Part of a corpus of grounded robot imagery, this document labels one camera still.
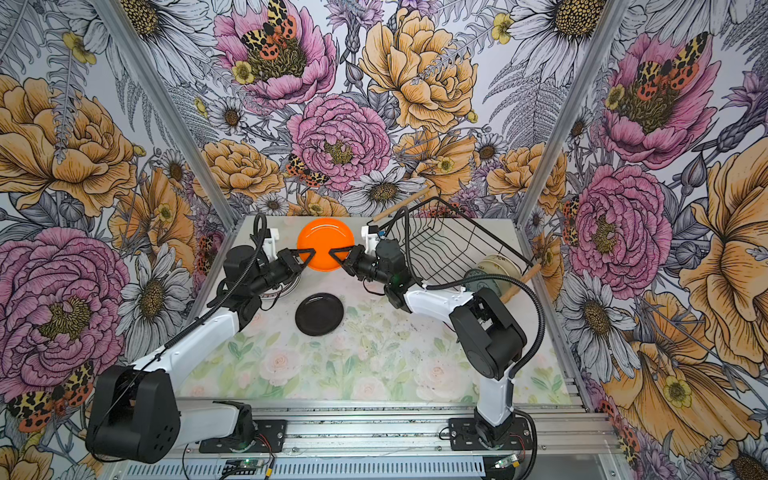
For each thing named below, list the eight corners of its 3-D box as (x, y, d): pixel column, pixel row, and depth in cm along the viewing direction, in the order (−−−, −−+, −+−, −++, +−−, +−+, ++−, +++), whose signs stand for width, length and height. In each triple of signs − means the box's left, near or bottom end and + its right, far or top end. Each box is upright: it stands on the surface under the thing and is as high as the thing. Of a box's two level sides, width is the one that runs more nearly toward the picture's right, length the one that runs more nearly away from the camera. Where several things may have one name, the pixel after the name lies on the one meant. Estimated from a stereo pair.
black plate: (293, 335, 93) (291, 332, 91) (302, 296, 102) (300, 292, 100) (340, 335, 93) (339, 332, 92) (345, 296, 102) (344, 292, 101)
